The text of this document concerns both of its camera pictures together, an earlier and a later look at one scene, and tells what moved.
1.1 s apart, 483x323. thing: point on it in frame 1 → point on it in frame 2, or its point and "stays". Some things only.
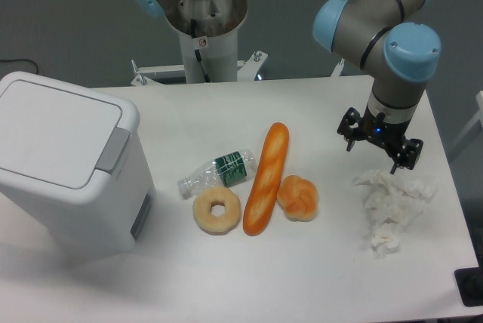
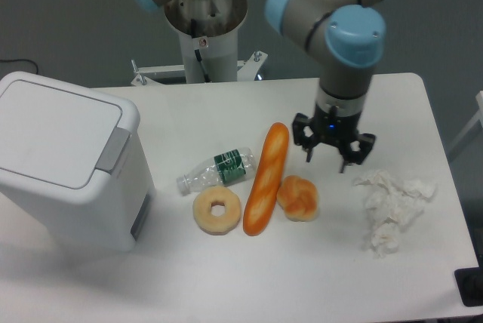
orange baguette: x=259 y=212 stays
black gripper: x=386 y=134 → x=336 y=128
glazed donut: x=212 y=224 stays
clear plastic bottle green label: x=223 y=172 stays
